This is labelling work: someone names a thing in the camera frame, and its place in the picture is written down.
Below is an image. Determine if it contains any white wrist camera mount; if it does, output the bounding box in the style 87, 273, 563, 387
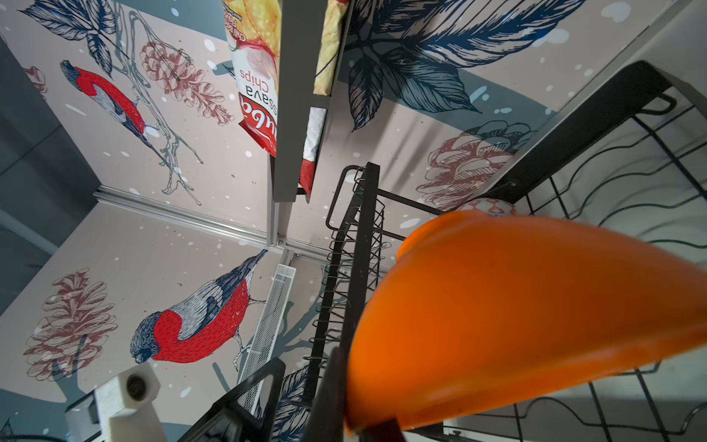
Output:
64, 363, 167, 442

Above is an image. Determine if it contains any black wire dish rack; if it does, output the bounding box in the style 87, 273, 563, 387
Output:
300, 60, 707, 442

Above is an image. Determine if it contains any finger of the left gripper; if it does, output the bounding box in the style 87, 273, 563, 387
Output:
179, 358, 285, 442

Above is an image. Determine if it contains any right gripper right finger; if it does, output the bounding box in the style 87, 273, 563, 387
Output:
359, 419, 406, 442

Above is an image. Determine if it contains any orange plastic bowl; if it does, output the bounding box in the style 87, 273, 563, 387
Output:
344, 209, 707, 432

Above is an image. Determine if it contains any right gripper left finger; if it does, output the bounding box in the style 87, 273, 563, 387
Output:
301, 347, 347, 442

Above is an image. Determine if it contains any black wall shelf basket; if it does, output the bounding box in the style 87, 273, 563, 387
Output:
274, 1, 353, 203

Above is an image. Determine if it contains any red cassava chips bag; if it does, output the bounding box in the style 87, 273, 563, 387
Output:
222, 0, 352, 197

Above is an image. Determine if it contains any white maroon patterned bowl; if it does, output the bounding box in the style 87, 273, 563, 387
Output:
458, 197, 520, 217

